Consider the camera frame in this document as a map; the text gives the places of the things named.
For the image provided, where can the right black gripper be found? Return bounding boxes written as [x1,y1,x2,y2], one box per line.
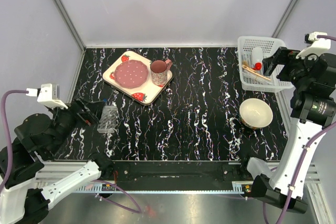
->
[262,46,322,90]

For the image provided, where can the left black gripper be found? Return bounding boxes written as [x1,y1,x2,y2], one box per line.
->
[46,94,107,156]

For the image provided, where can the white wash bottle red cap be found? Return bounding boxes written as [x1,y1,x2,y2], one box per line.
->
[251,47,264,71]

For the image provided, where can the clear test tube rack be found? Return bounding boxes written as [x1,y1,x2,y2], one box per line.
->
[97,105,118,134]

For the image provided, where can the clear plastic pipettes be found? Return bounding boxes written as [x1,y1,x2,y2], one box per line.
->
[243,74,273,85]

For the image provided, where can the wooden test tube clamp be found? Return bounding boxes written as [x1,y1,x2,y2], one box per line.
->
[251,68,271,81]

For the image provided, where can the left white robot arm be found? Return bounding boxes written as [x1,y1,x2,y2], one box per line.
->
[1,99,113,223]

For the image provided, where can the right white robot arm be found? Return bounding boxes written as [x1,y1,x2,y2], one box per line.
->
[238,47,335,214]

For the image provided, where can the white plastic basket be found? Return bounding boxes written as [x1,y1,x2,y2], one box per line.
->
[237,36,293,93]

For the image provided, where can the cream floral bowl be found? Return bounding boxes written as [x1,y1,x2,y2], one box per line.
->
[239,98,274,130]

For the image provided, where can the pink dotted plate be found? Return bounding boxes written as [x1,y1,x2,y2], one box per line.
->
[114,60,149,89]

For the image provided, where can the cream strawberry tray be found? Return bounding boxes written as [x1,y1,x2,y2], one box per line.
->
[102,51,173,105]

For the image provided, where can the pink patterned mug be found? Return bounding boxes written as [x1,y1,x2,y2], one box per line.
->
[150,59,173,87]

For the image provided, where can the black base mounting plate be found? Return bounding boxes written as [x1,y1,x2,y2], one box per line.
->
[99,161,253,191]

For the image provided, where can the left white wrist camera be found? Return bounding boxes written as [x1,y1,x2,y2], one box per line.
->
[26,83,68,109]

